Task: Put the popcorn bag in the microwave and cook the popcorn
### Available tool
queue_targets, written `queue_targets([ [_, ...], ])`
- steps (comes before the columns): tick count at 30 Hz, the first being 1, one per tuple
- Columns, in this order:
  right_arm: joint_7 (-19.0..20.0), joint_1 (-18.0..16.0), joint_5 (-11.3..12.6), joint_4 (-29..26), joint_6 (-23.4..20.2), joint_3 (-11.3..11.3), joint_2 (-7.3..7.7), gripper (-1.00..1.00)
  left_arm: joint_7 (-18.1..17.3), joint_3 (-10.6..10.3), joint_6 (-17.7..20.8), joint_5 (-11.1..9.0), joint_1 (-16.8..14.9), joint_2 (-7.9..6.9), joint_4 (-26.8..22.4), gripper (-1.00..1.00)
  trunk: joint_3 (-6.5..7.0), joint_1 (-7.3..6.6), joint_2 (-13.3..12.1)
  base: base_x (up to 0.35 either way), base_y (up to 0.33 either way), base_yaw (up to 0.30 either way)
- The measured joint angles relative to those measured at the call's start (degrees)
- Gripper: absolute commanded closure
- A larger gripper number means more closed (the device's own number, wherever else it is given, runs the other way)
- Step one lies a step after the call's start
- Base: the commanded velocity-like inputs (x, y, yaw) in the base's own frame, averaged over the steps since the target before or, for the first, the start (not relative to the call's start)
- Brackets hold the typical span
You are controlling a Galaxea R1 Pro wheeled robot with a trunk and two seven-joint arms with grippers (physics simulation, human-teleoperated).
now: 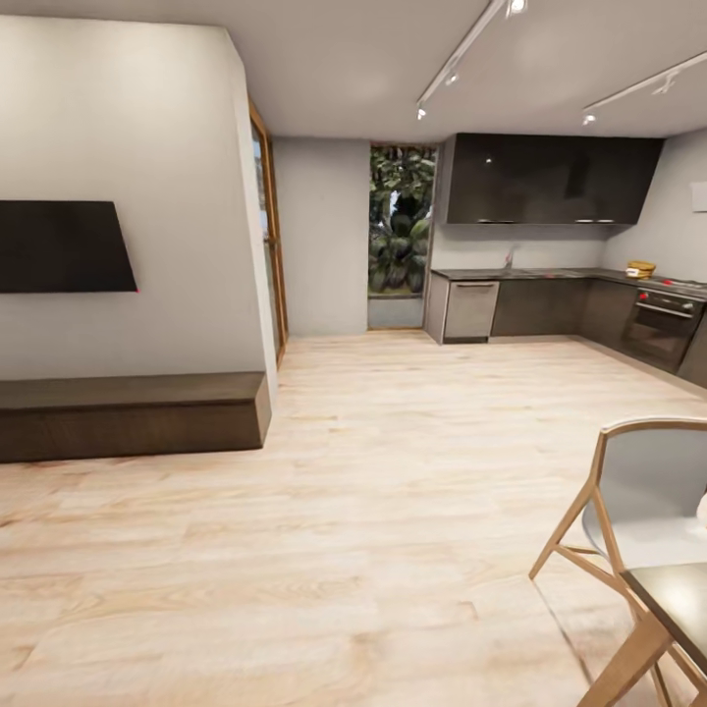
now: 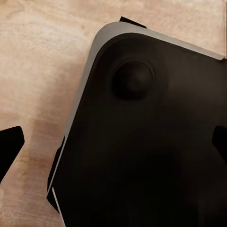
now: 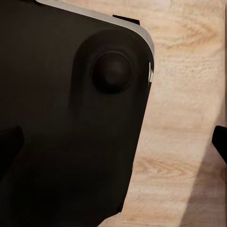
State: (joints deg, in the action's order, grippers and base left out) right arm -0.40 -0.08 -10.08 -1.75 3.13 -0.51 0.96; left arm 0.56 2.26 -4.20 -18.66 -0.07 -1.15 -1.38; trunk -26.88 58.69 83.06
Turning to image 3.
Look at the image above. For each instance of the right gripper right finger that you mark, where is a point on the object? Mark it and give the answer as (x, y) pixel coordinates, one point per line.
(219, 140)

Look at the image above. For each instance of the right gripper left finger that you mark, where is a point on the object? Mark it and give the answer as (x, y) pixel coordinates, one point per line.
(11, 142)

